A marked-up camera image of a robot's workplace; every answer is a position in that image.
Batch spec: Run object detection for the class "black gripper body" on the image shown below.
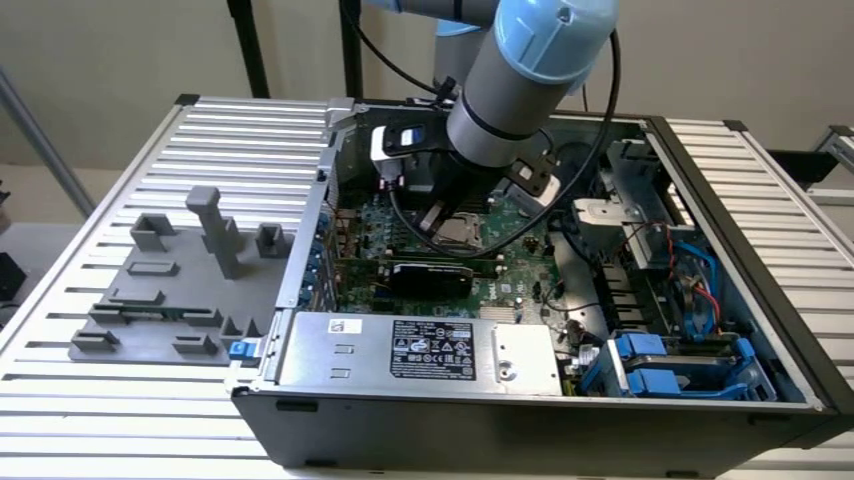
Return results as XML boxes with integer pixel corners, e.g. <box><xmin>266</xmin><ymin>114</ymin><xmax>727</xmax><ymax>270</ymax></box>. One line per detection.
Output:
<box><xmin>406</xmin><ymin>149</ymin><xmax>517</xmax><ymax>215</ymax></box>

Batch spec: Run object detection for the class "silver CPU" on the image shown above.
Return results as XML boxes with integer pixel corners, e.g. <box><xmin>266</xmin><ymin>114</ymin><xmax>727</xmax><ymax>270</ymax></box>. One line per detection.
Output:
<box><xmin>446</xmin><ymin>216</ymin><xmax>484</xmax><ymax>239</ymax></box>

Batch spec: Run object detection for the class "CPU socket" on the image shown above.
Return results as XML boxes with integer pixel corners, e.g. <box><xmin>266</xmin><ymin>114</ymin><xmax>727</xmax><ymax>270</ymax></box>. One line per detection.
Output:
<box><xmin>430</xmin><ymin>212</ymin><xmax>488</xmax><ymax>253</ymax></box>

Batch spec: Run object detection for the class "white black sensor box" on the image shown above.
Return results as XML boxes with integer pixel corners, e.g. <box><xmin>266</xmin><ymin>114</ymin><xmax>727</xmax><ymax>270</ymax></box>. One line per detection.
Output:
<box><xmin>501</xmin><ymin>159</ymin><xmax>564</xmax><ymax>217</ymax></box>

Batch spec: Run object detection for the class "black graphics card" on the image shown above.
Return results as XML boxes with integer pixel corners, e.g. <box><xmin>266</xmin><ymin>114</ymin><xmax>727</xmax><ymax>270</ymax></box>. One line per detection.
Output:
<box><xmin>333</xmin><ymin>255</ymin><xmax>510</xmax><ymax>302</ymax></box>

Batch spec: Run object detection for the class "green motherboard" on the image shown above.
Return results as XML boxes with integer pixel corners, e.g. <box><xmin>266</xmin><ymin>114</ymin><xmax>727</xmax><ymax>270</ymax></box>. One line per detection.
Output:
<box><xmin>326</xmin><ymin>192</ymin><xmax>576</xmax><ymax>321</ymax></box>

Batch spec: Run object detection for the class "silver power supply unit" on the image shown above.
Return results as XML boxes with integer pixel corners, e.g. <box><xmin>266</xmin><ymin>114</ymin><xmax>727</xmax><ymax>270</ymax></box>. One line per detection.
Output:
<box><xmin>274</xmin><ymin>311</ymin><xmax>564</xmax><ymax>397</ymax></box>

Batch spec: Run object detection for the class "black stand pole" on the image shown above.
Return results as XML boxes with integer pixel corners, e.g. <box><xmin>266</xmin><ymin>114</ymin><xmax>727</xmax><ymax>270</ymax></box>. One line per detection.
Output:
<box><xmin>338</xmin><ymin>0</ymin><xmax>366</xmax><ymax>99</ymax></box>
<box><xmin>225</xmin><ymin>0</ymin><xmax>273</xmax><ymax>99</ymax></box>

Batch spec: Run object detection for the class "grey parts rack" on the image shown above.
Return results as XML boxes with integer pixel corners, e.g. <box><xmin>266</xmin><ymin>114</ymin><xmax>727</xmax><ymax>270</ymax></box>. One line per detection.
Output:
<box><xmin>66</xmin><ymin>184</ymin><xmax>297</xmax><ymax>367</ymax></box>

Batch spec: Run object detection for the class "black open PC case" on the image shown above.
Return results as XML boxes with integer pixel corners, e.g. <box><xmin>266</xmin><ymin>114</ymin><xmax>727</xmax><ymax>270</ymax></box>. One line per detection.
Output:
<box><xmin>230</xmin><ymin>97</ymin><xmax>854</xmax><ymax>480</ymax></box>

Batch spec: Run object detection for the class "green RAM stick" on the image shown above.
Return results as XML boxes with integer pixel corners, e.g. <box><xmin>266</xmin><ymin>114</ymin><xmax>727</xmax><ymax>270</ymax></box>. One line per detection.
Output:
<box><xmin>91</xmin><ymin>302</ymin><xmax>217</xmax><ymax>322</ymax></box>

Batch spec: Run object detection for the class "blue disk bay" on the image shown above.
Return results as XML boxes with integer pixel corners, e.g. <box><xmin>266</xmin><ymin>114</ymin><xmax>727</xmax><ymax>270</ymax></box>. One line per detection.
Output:
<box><xmin>578</xmin><ymin>330</ymin><xmax>781</xmax><ymax>402</ymax></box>

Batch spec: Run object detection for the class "grey metal pole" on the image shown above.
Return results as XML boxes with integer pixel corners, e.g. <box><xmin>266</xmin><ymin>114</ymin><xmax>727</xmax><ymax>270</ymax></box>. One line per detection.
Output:
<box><xmin>0</xmin><ymin>64</ymin><xmax>97</xmax><ymax>217</ymax></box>

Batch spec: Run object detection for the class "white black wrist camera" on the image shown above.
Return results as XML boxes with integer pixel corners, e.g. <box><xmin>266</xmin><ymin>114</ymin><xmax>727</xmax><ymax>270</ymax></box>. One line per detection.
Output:
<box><xmin>369</xmin><ymin>122</ymin><xmax>429</xmax><ymax>191</ymax></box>

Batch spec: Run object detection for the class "blue data wire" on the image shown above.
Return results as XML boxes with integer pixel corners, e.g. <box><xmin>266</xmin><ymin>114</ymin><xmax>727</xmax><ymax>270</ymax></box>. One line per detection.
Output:
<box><xmin>670</xmin><ymin>240</ymin><xmax>727</xmax><ymax>334</ymax></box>

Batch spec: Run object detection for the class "red wire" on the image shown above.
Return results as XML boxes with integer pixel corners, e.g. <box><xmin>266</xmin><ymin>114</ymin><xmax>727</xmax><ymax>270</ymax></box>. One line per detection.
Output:
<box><xmin>686</xmin><ymin>277</ymin><xmax>727</xmax><ymax>334</ymax></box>

